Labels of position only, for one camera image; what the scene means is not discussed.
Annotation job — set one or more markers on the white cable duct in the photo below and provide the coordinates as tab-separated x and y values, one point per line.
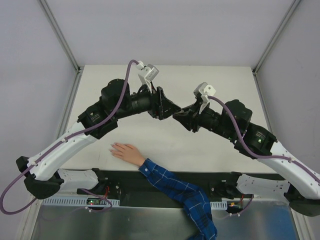
75	201

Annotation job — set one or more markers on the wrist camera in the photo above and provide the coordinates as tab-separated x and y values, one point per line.
146	74
202	93

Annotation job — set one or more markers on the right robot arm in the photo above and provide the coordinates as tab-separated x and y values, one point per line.
301	188

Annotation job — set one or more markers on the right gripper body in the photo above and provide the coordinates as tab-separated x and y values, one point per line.
195	116

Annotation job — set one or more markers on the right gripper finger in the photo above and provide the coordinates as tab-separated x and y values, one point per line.
191	109
185	119

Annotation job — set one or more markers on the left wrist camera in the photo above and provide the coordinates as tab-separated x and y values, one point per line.
146	74

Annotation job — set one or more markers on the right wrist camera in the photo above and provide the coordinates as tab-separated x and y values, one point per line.
202	93

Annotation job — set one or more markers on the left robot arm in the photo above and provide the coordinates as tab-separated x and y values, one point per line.
44	176

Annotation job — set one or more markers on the blue plaid sleeve forearm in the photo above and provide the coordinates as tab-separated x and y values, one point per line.
194	200

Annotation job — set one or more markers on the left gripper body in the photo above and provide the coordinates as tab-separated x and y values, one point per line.
157	103

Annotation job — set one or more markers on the person's hand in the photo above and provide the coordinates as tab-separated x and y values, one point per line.
128	153

